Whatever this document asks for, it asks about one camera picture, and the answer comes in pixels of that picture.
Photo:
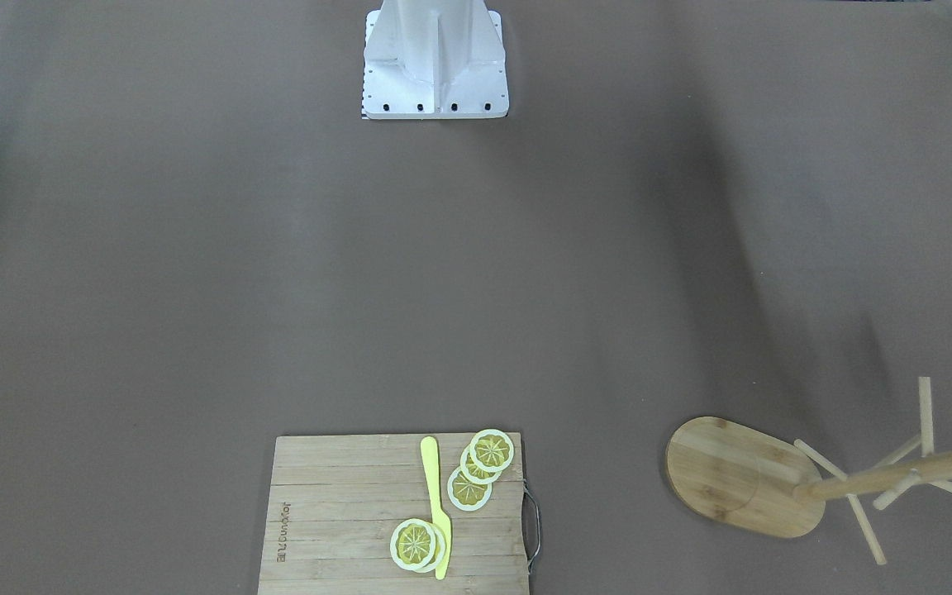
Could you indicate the wooden cup storage rack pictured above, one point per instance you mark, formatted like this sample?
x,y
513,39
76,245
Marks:
x,y
745,478

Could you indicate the middle lemon slice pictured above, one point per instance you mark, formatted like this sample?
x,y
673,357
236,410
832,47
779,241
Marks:
x,y
473,473

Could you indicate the yellow plastic knife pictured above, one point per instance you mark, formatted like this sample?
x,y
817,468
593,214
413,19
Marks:
x,y
430,460

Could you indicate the bamboo cutting board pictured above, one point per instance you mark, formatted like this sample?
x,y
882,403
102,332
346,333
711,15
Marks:
x,y
334,502

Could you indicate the hidden back lemon slice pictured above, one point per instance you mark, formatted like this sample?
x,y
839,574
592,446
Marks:
x,y
439,551

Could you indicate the top lemon slice pair front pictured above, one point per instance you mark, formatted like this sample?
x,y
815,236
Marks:
x,y
415,546

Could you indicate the lemon slice near handle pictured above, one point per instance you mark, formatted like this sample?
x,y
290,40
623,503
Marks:
x,y
492,450

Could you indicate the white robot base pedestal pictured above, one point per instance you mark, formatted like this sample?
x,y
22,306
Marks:
x,y
434,60

